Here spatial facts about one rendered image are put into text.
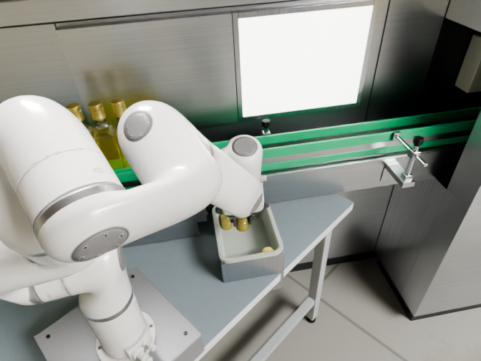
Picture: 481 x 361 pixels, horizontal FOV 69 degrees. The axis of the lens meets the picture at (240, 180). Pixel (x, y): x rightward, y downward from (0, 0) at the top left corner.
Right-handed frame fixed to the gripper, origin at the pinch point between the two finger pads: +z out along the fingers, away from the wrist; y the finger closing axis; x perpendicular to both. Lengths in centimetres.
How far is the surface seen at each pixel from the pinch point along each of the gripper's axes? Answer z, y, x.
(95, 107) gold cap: -15.6, 34.7, -29.1
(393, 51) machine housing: -11, -57, -48
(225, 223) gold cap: 14.5, 4.0, -6.6
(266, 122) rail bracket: 0.1, -12.7, -32.5
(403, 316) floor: 90, -76, 14
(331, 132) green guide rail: 5.4, -34.7, -30.4
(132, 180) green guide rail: 4.1, 29.6, -19.0
